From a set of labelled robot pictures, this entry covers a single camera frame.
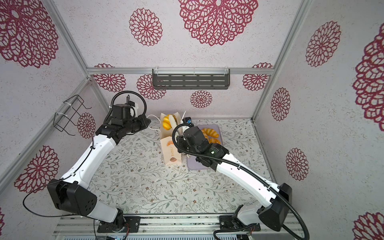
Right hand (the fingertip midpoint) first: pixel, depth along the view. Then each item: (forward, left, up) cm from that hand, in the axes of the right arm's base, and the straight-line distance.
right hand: (178, 135), depth 70 cm
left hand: (+10, +16, -3) cm, 19 cm away
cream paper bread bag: (+3, +7, -22) cm, 24 cm away
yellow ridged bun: (+8, +7, +1) cm, 10 cm away
